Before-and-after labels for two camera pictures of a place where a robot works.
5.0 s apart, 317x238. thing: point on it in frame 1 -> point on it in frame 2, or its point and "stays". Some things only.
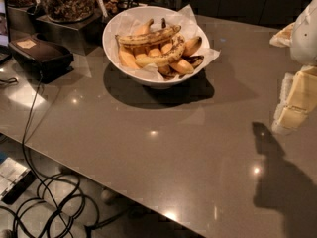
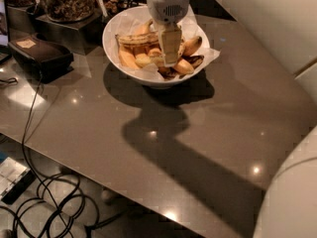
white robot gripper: [305, 39] -> [166, 9]
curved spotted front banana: [171, 55] stays
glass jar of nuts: [68, 3] stays
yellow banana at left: [127, 58] stays
